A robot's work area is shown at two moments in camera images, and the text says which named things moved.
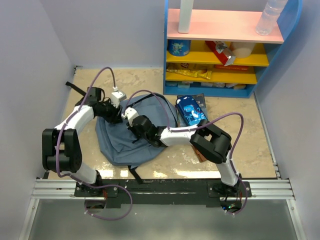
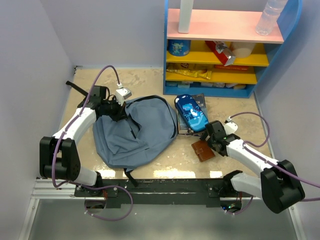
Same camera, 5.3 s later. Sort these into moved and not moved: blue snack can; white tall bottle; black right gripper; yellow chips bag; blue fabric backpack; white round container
Moved: black right gripper; blue fabric backpack
Not moved: white tall bottle; blue snack can; white round container; yellow chips bag
